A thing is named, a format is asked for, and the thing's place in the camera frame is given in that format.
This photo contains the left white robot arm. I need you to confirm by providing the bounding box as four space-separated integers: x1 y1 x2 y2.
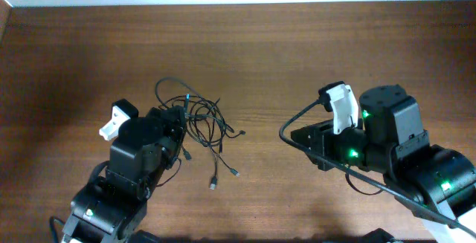
61 106 187 242

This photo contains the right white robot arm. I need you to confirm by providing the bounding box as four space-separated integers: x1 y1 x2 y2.
279 82 475 242

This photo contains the black USB cable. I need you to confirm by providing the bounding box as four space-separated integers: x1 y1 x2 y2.
154 77 246 191

